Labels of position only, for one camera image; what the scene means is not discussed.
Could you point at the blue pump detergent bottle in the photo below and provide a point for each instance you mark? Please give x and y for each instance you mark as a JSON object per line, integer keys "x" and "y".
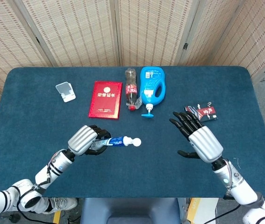
{"x": 149, "y": 81}

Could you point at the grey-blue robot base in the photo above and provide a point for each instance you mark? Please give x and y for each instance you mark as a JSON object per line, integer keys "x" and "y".
{"x": 132, "y": 211}

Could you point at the right silver and black robot hand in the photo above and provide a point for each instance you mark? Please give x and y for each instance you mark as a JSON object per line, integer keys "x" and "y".
{"x": 204, "y": 143}

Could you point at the white phone stand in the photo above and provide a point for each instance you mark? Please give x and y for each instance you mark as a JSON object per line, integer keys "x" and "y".
{"x": 64, "y": 89}

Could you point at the black and red flat box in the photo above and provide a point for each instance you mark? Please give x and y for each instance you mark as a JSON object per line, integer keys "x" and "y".
{"x": 207, "y": 113}

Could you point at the white sneaker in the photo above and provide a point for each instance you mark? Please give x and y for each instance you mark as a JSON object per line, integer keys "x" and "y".
{"x": 62, "y": 204}

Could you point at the woven bamboo folding screen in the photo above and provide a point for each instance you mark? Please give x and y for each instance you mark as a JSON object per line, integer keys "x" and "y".
{"x": 80, "y": 32}

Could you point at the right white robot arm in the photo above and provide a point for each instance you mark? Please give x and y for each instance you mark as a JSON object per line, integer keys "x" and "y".
{"x": 239, "y": 186}

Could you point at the blue and white toothpaste tube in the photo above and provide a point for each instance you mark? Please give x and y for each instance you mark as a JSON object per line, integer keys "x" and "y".
{"x": 117, "y": 141}

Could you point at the red certificate booklet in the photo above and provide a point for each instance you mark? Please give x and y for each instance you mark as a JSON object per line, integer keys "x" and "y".
{"x": 105, "y": 100}

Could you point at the cola bottle with red cap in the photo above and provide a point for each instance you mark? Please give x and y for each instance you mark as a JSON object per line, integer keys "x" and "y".
{"x": 131, "y": 92}

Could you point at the left silver and black robot hand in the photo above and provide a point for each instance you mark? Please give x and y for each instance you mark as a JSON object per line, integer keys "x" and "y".
{"x": 82, "y": 140}

